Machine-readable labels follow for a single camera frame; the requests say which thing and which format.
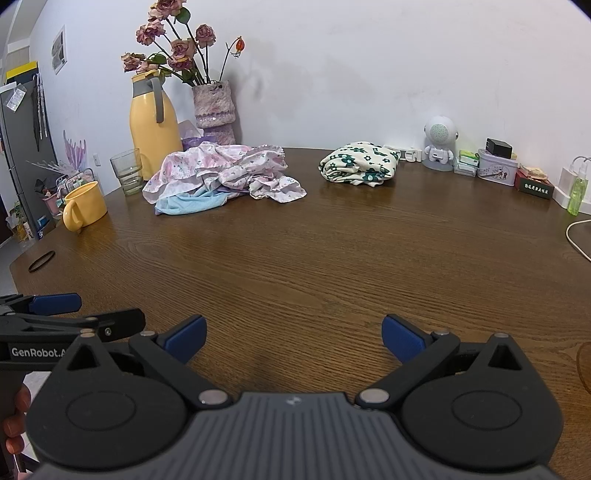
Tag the yellow mug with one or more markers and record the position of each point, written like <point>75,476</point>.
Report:
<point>87,203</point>

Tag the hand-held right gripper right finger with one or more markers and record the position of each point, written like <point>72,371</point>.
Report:
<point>401,339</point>

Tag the pink floral garment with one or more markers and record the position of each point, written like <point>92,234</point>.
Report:
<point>240,168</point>

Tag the yellow box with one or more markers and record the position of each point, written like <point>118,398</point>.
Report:
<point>21,70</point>

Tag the yellow thermos jug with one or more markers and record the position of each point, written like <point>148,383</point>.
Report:
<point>152,134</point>

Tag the black charger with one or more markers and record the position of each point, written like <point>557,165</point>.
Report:
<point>498,147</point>

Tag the clear glass cup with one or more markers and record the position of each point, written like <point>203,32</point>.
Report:
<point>125,173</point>

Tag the white wall outlet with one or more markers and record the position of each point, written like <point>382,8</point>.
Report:
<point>96,159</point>

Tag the pink and blue garment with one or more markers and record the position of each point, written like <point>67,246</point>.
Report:
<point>194,203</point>

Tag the small snack packet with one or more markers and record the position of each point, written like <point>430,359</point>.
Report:
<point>533,172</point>

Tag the purple feather decoration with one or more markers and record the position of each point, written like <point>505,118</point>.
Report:
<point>76,152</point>

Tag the white robot speaker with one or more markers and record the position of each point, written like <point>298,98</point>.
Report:
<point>438,131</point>

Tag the purple tissue box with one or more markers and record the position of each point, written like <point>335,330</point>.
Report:
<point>191,136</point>

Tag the small clear plastic bag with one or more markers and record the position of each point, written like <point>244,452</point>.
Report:
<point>14,98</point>

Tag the wall picture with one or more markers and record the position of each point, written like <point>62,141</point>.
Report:
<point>58,48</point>

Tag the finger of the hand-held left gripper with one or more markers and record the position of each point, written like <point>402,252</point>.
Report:
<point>117,321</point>
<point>55,303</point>

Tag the printed tin box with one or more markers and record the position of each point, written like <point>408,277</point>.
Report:
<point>496,170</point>

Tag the dried rose bouquet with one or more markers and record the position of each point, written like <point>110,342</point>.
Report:
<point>182,48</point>

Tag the person's left hand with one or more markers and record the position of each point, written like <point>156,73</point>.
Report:
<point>14,422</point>

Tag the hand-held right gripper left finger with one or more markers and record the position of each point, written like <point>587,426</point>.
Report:
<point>187,339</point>

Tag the grey refrigerator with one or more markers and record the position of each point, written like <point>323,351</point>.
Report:
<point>18,152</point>

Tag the folded green floral cloth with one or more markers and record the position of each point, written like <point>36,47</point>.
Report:
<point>355,164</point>

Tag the white power strip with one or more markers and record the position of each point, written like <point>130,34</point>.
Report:
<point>408,154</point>

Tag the green spray bottle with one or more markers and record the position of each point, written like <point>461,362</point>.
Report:
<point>577,194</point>

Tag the stacked green boxes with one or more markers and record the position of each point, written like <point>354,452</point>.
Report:
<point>466,159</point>

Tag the pink cup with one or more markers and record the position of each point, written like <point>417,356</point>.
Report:
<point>53,205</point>

